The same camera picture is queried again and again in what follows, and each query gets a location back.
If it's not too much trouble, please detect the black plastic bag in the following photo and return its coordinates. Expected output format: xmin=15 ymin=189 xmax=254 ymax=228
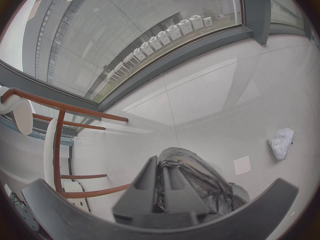
xmin=153 ymin=147 xmax=251 ymax=213

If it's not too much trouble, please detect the white chair with wooden legs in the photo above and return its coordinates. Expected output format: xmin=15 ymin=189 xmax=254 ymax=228
xmin=0 ymin=85 xmax=132 ymax=200

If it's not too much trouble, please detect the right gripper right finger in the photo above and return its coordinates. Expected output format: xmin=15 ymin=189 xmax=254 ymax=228
xmin=162 ymin=168 xmax=209 ymax=216

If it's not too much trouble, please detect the clear printed wrapper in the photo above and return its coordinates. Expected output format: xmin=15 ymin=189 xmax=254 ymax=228
xmin=267 ymin=127 xmax=296 ymax=162

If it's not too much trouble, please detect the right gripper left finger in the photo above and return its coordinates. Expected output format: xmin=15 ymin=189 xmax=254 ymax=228
xmin=112 ymin=155 xmax=161 ymax=222

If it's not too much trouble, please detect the window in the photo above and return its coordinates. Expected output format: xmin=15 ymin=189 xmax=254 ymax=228
xmin=0 ymin=0 xmax=315 ymax=137

